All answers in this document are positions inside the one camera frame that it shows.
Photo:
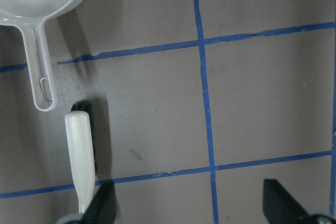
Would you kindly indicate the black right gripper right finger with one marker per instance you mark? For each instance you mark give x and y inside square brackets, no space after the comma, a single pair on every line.
[279,206]

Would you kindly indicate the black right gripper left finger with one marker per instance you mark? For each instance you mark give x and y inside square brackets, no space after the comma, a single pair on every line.
[102,207]

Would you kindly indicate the cream hand brush black bristles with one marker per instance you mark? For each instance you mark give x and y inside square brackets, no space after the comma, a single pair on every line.
[79,132]

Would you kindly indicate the beige plastic dustpan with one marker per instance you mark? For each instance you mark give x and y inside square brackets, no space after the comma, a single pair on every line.
[30,17]

